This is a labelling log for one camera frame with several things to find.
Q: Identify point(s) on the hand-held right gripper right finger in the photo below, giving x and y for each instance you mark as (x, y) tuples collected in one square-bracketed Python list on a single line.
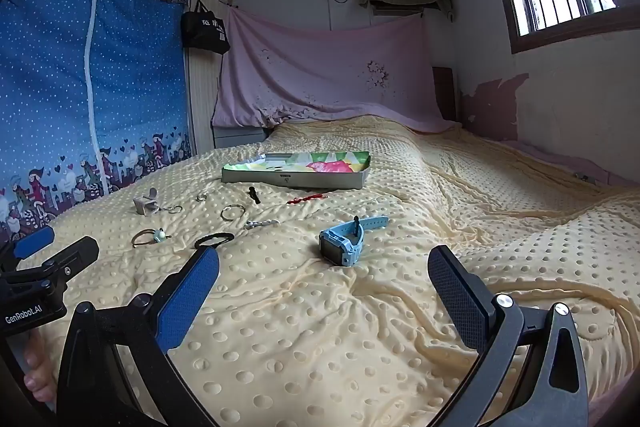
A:
[(455, 297)]

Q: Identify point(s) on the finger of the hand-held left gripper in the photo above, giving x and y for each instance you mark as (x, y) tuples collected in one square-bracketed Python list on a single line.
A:
[(35, 241), (75, 257)]

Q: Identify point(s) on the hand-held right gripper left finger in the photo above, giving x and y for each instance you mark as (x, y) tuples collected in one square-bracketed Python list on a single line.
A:
[(187, 294)]

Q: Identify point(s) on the grey tin box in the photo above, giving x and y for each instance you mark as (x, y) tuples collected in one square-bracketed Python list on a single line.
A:
[(300, 182)]

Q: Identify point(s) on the person's left hand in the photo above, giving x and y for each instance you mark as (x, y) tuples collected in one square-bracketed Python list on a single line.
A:
[(39, 372)]

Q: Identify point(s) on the black hair clip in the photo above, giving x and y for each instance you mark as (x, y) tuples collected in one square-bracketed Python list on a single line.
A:
[(255, 195)]

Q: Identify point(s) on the yellow dotted blanket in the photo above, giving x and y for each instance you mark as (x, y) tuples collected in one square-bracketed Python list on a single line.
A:
[(320, 322)]

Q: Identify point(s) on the red hair clip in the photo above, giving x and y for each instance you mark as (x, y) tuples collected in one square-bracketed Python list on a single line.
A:
[(300, 200)]

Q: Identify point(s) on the grey nightstand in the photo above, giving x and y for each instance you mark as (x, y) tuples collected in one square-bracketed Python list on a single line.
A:
[(237, 137)]

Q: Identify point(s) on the blue printed wardrobe cover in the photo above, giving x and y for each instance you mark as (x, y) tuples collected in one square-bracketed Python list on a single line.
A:
[(60, 57)]

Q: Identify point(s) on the dark wooden board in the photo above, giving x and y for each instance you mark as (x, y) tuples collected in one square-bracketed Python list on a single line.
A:
[(444, 92)]

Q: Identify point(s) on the pink hanging sheet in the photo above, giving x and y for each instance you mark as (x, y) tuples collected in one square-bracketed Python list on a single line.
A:
[(310, 72)]

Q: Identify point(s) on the black tote bag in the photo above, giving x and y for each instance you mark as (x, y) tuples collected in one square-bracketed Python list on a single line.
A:
[(205, 29)]

